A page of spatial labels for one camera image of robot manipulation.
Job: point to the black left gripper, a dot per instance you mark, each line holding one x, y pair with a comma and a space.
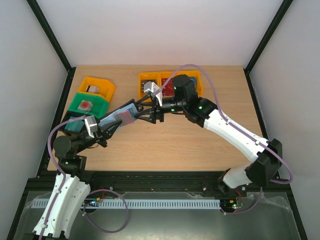
100, 136

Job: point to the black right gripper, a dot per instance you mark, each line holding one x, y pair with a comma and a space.
157, 111

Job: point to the black card holder wallet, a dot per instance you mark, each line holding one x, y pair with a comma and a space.
112, 116

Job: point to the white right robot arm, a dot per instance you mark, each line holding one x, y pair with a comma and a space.
263, 154

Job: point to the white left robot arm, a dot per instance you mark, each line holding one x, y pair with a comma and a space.
72, 182

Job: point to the black card stack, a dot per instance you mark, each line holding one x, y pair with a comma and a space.
143, 82

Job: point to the yellow bin with red cards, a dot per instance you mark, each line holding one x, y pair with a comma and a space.
164, 75

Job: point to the yellow bin with black cards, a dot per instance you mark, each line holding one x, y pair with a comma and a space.
144, 77

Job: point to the teal card stack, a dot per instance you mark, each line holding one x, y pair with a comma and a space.
75, 126

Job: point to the red round card stack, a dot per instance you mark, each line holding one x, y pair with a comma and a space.
85, 106

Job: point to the silver card stack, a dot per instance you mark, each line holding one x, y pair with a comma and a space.
92, 89

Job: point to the blue card stack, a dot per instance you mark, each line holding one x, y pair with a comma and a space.
194, 80

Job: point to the yellow bin with blue cards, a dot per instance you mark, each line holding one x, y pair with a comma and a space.
194, 73

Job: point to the green bin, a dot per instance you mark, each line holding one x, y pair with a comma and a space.
100, 105

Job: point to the yellow bin left side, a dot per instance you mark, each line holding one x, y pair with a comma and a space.
106, 88

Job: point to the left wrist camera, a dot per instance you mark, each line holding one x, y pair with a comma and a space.
91, 125

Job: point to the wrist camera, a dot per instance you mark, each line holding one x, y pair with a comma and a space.
152, 89
91, 125

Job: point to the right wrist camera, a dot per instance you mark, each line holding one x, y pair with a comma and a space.
152, 89

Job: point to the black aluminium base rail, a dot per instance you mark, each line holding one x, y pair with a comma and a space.
207, 183

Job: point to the white slotted cable duct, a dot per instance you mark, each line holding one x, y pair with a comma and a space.
157, 204

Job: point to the black right rear frame post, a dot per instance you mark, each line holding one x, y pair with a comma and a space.
276, 20

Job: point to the black frame post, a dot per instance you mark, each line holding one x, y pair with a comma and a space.
42, 20
276, 20

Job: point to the black left rear frame post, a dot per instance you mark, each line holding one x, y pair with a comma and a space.
42, 20

